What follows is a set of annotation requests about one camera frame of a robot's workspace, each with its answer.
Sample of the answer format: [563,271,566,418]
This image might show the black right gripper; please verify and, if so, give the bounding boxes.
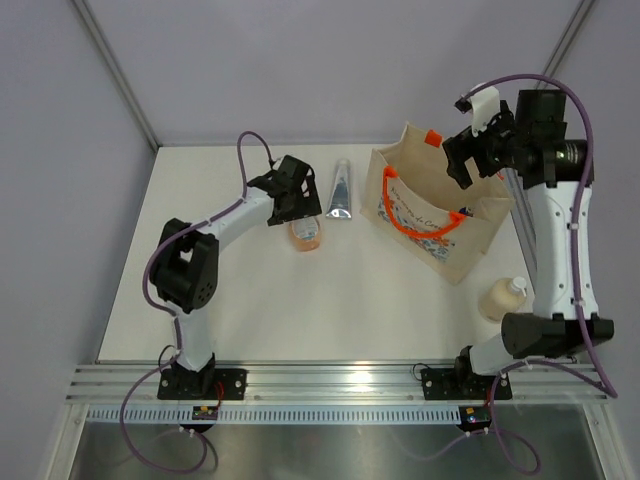
[442,101,527,190]

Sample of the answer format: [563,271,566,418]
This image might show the pink shampoo bottle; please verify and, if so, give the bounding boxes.
[289,217,322,252]

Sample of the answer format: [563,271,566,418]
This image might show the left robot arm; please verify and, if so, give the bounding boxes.
[147,155,321,400]

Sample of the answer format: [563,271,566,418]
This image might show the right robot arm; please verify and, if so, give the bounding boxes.
[443,87,614,397]

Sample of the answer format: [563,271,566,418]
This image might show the silver tube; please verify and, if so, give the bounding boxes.
[326,158,352,220]

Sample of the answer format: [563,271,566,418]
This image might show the cream pump bottle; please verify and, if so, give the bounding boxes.
[478,276,527,322]

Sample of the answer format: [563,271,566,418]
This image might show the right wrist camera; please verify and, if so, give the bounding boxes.
[455,86,501,137]

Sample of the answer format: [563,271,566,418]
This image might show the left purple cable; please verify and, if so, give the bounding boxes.
[119,130,281,474]

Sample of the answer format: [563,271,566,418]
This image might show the canvas bag orange handles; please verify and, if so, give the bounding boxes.
[361,123,514,285]

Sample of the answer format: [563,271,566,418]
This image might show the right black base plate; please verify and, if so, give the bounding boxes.
[420,367,495,401]

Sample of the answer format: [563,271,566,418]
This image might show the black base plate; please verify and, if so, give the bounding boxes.
[420,367,495,401]
[157,368,248,401]

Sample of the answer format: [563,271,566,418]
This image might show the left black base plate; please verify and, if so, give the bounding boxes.
[157,368,248,401]

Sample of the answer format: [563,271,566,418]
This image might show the white slotted cable duct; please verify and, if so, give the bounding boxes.
[86,402,461,425]

